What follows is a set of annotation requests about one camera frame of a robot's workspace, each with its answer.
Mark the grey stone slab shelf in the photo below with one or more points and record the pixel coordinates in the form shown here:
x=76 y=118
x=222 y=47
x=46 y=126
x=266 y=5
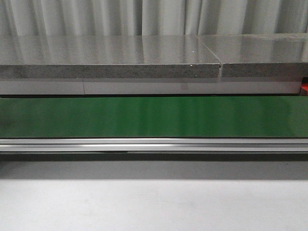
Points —
x=280 y=56

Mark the green conveyor belt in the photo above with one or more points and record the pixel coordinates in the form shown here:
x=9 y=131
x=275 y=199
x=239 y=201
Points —
x=194 y=116

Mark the red plastic tray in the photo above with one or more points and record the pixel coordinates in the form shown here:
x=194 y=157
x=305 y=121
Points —
x=304 y=89

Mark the grey curtain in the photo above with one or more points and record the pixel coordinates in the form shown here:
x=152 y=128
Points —
x=152 y=17

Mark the aluminium conveyor side rail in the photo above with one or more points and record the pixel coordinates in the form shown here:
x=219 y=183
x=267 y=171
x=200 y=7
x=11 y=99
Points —
x=155 y=145

